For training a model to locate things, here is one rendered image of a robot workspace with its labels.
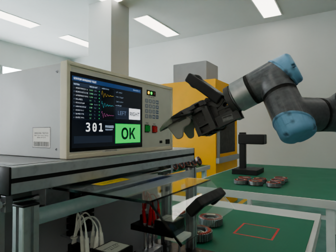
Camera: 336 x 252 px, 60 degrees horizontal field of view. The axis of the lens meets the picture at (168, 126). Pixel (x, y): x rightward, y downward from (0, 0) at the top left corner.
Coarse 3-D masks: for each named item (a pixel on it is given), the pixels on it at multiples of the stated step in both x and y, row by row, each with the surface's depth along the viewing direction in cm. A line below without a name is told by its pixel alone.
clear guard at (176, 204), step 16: (112, 176) 69; (128, 176) 69; (144, 176) 69; (160, 176) 69; (176, 176) 69; (80, 192) 53; (96, 192) 51; (112, 192) 51; (128, 192) 51; (144, 192) 51; (160, 192) 51; (176, 192) 52; (192, 192) 56; (160, 208) 45; (176, 208) 48; (208, 208) 55; (224, 208) 59; (176, 224) 45; (192, 224) 47; (208, 224) 51; (176, 240) 42
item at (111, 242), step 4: (112, 240) 67; (104, 244) 65; (108, 244) 65; (112, 244) 65; (116, 244) 65; (120, 244) 65; (124, 244) 65; (128, 244) 65; (96, 248) 63; (100, 248) 63; (104, 248) 63; (108, 248) 63; (112, 248) 63; (116, 248) 63; (120, 248) 63; (124, 248) 63; (128, 248) 63; (132, 248) 64
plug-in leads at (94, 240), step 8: (80, 216) 65; (88, 216) 66; (80, 224) 66; (80, 232) 66; (96, 232) 66; (72, 240) 67; (80, 240) 66; (88, 240) 64; (96, 240) 65; (72, 248) 66; (80, 248) 66; (88, 248) 64
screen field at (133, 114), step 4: (116, 108) 73; (120, 108) 74; (124, 108) 76; (128, 108) 77; (132, 108) 79; (116, 112) 73; (120, 112) 74; (124, 112) 76; (128, 112) 77; (132, 112) 79; (136, 112) 80; (116, 116) 73; (120, 116) 74; (124, 116) 76; (128, 116) 77; (132, 116) 78; (136, 116) 80
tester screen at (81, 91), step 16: (80, 80) 63; (96, 80) 67; (80, 96) 63; (96, 96) 67; (112, 96) 72; (128, 96) 77; (80, 112) 63; (96, 112) 67; (112, 112) 72; (80, 128) 63; (112, 128) 72; (80, 144) 63; (96, 144) 67; (112, 144) 72; (128, 144) 77
